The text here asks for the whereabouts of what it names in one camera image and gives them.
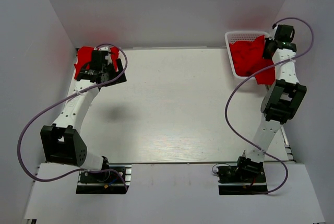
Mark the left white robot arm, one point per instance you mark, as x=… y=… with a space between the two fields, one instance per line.
x=61 y=141

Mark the red t-shirt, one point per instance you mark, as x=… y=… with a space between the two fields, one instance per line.
x=82 y=67
x=245 y=55
x=266 y=77

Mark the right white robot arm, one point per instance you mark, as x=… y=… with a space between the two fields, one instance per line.
x=281 y=101

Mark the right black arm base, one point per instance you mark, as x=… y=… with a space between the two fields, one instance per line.
x=230 y=181

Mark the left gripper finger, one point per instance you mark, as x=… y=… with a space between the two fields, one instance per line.
x=118 y=66
x=120 y=80

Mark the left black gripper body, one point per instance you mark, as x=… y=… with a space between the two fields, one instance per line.
x=110 y=70

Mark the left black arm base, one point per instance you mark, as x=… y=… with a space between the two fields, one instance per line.
x=107 y=183

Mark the white plastic basket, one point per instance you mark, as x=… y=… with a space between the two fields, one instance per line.
x=242 y=35

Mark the red t-shirt in basket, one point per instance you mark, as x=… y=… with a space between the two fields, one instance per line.
x=245 y=55

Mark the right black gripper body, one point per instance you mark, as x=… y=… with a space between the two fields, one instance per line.
x=275 y=39

